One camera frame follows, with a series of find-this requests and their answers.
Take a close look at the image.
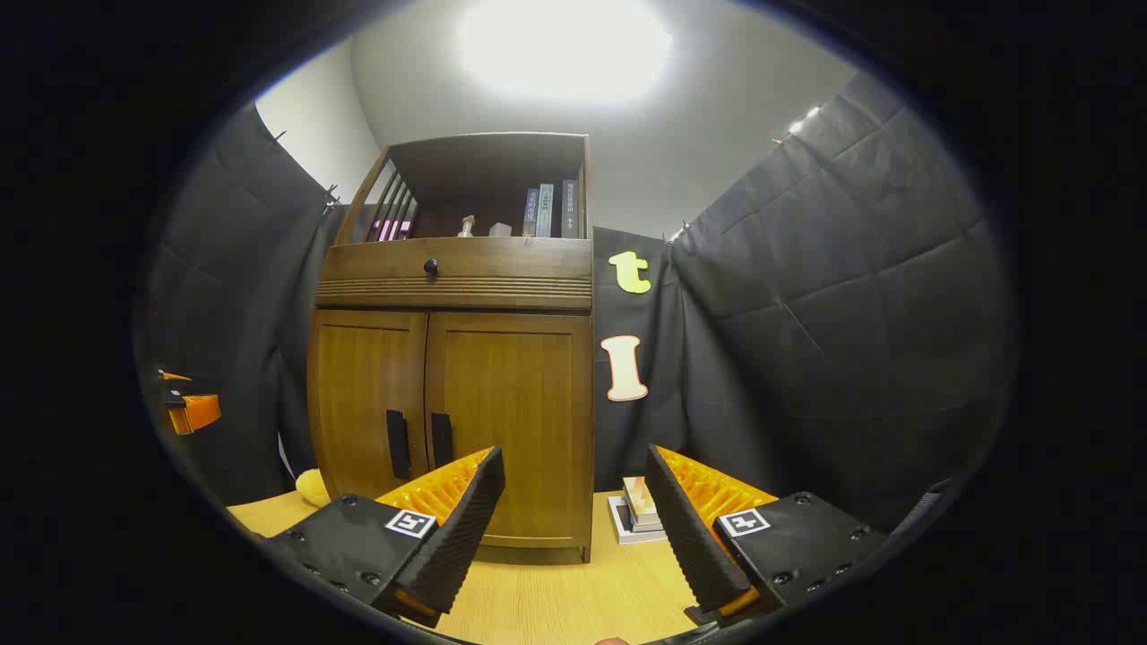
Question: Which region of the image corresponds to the wooden double-door shoe cabinet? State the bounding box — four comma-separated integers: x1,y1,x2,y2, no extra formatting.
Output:
307,133,594,565

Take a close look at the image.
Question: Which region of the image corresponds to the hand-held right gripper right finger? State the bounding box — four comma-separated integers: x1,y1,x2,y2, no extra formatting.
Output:
643,443,888,628

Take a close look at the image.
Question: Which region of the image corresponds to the black backdrop cloth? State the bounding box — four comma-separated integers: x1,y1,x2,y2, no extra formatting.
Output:
134,72,1018,529

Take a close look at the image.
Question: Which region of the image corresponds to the wooden cabinet door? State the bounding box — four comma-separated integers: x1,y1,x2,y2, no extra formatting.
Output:
309,310,429,501
425,312,593,549

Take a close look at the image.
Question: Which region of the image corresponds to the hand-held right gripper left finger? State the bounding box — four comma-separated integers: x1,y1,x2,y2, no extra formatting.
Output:
255,445,506,628

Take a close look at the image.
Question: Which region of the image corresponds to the large white book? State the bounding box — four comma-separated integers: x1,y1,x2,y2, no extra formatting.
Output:
608,495,668,546

